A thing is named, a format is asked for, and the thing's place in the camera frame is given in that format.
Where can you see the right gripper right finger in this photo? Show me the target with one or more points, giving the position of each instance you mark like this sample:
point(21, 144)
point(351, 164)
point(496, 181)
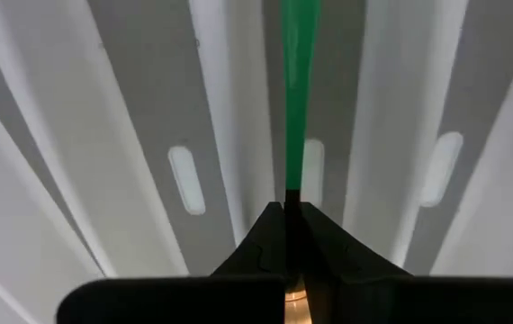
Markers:
point(418, 301)

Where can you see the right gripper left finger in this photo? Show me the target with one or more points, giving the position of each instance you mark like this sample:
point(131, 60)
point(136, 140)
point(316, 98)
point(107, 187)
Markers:
point(171, 301)

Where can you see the white cutlery organizer tray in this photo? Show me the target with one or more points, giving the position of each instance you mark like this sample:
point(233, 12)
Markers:
point(103, 135)

